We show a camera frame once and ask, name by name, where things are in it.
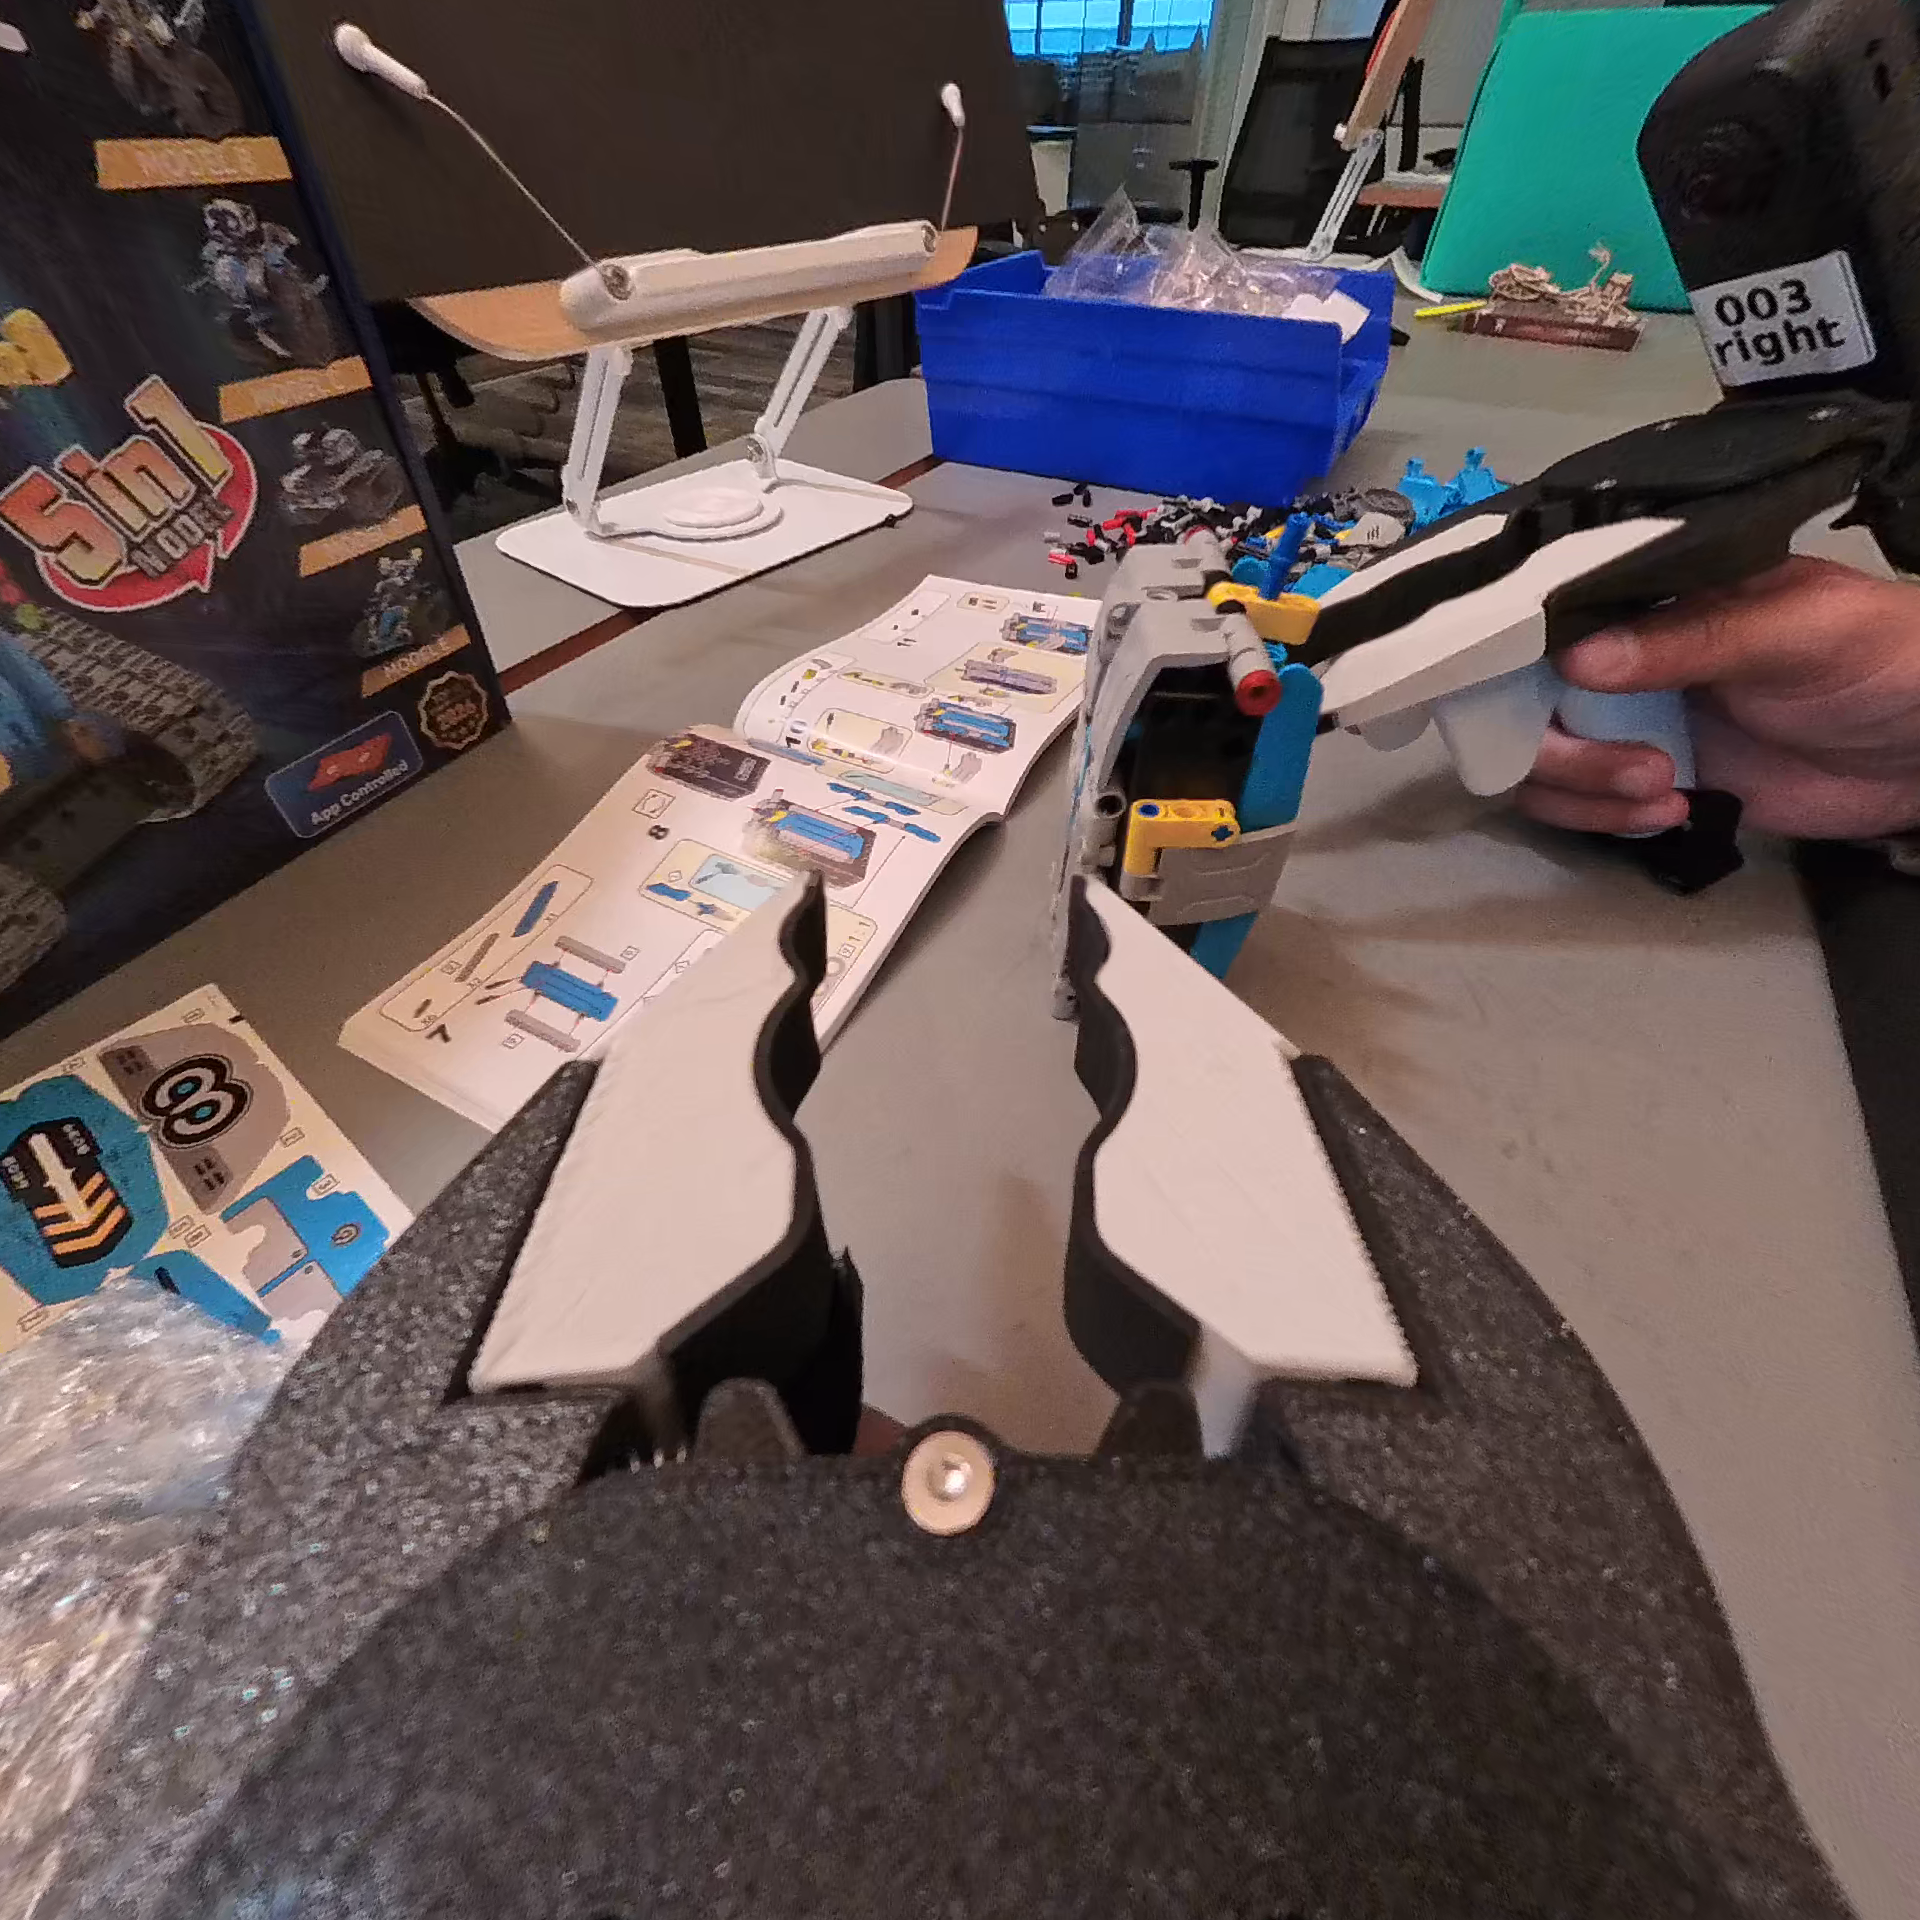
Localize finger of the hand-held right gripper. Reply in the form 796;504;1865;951
1299;509;1550;665
1316;519;1689;800

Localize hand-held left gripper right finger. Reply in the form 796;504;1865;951
1056;879;1420;1462

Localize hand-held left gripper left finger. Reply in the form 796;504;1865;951
468;872;834;1397

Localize pile of toy brick pieces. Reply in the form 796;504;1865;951
1041;441;1520;606

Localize grey blue toy brick model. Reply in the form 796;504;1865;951
1049;517;1329;1025

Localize person's right hand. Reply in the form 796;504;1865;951
1512;555;1920;841

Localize small wooden model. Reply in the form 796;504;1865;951
1474;245;1648;358

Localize open instruction booklet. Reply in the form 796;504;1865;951
339;574;1099;1137

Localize blue plastic bin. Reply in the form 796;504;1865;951
913;247;1397;515

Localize clear plastic bags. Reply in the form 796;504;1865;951
1041;184;1397;330

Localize black office chair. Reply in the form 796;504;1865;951
1171;33;1355;251

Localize blue sticker sheet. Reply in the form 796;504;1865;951
0;983;416;1363

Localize black perforated board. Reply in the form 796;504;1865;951
1792;840;1920;1265

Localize clear plastic bag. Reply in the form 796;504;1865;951
0;1277;328;1920

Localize white book stand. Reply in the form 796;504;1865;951
262;0;1046;613

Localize dark printed toy set box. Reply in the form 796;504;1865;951
0;0;515;1041

